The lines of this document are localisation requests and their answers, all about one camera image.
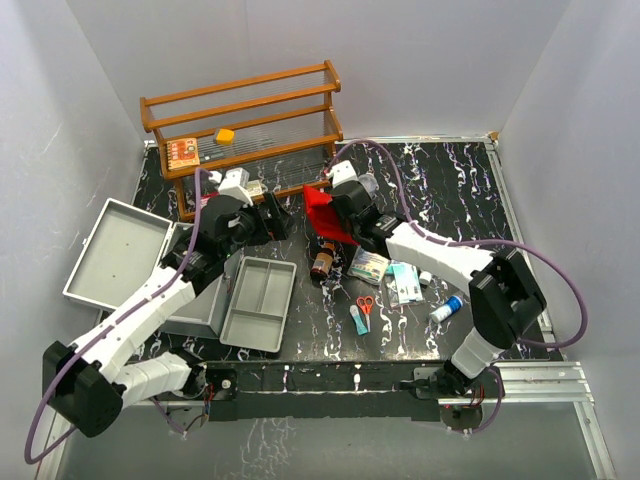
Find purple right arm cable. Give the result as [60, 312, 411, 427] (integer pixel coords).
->
[327, 139, 590, 434]

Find brown medicine bottle orange cap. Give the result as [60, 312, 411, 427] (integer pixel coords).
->
[310, 241, 336, 283]

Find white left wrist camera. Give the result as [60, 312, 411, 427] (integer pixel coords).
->
[218, 167, 253, 205]

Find small white bottle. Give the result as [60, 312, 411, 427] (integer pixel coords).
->
[419, 271, 433, 285]

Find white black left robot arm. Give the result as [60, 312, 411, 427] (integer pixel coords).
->
[42, 193, 292, 437]

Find wooden shelf rack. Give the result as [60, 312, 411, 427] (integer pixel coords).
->
[139, 60, 343, 221]

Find white green medicine box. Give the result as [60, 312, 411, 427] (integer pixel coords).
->
[246, 180, 268, 197]

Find orange small scissors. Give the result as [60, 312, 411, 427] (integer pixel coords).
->
[356, 296, 375, 315]

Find white teal tube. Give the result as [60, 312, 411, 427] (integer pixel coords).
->
[349, 305, 369, 336]

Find white blue bandage roll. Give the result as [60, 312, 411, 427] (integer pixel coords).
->
[429, 294, 464, 324]

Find orange patterned box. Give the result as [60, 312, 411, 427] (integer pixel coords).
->
[166, 137, 200, 171]

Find grey metal case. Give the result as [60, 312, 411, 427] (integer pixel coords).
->
[63, 198, 242, 339]

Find grey plastic tray insert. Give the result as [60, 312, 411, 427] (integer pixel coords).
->
[219, 256, 297, 353]

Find red first aid pouch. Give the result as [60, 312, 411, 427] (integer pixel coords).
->
[303, 185, 357, 245]

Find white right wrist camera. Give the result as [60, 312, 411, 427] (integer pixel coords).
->
[328, 160, 358, 188]

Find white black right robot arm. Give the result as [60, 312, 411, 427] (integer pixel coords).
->
[329, 180, 547, 397]

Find clear round plastic container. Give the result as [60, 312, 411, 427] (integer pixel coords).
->
[358, 173, 379, 198]

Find yellow small box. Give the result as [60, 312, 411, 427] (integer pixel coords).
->
[214, 129, 235, 146]

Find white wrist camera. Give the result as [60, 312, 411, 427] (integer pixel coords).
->
[218, 167, 253, 205]
[328, 160, 358, 188]

